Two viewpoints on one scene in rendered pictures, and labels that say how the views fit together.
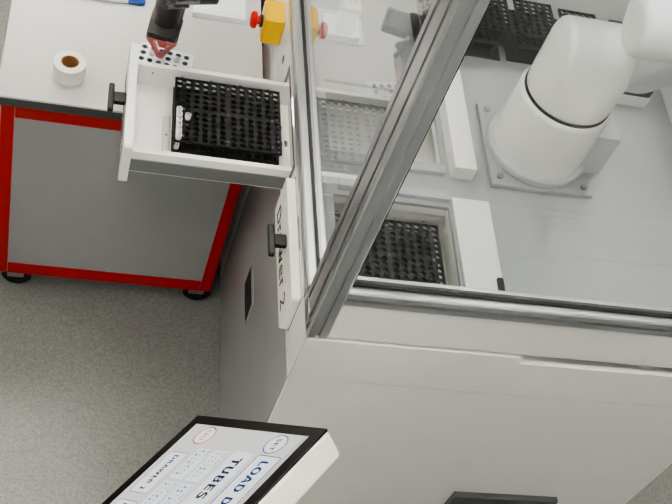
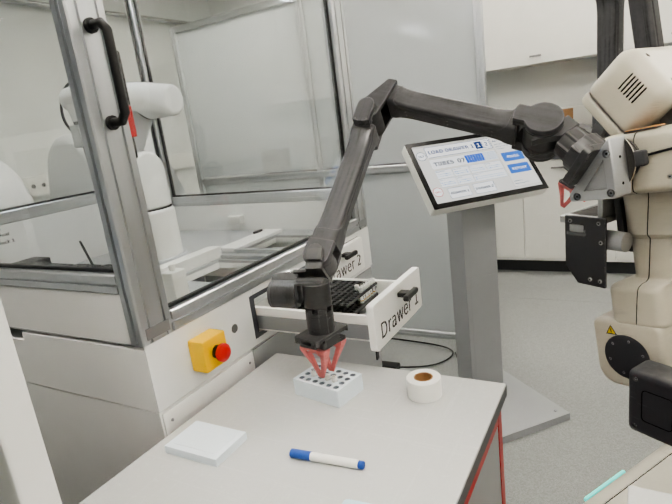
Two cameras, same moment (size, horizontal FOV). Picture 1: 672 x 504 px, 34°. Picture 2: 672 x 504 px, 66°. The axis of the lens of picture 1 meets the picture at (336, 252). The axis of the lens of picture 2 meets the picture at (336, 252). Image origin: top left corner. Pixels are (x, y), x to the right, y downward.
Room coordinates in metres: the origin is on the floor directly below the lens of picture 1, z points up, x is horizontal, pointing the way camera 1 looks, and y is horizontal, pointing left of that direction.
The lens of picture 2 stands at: (2.30, 1.37, 1.32)
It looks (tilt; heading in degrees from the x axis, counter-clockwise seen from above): 14 degrees down; 233
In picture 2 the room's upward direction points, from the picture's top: 7 degrees counter-clockwise
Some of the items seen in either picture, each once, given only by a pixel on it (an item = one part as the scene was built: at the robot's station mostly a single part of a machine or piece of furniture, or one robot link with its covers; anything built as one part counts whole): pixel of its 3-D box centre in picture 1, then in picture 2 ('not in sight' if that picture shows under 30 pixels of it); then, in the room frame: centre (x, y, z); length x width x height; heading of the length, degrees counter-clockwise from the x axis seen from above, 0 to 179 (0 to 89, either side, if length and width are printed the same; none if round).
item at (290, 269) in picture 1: (287, 251); (341, 264); (1.32, 0.09, 0.87); 0.29 x 0.02 x 0.11; 23
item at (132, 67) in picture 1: (128, 110); (396, 305); (1.49, 0.50, 0.87); 0.29 x 0.02 x 0.11; 23
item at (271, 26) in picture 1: (270, 22); (209, 350); (1.91, 0.35, 0.88); 0.07 x 0.05 x 0.07; 23
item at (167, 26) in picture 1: (167, 13); (320, 321); (1.74, 0.54, 0.93); 0.10 x 0.07 x 0.07; 13
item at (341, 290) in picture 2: (225, 125); (325, 302); (1.57, 0.32, 0.87); 0.22 x 0.18 x 0.06; 113
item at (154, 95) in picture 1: (229, 127); (323, 303); (1.57, 0.31, 0.86); 0.40 x 0.26 x 0.06; 113
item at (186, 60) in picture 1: (162, 66); (328, 383); (1.74, 0.53, 0.78); 0.12 x 0.08 x 0.04; 102
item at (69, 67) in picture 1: (69, 68); (424, 385); (1.62, 0.69, 0.78); 0.07 x 0.07 x 0.04
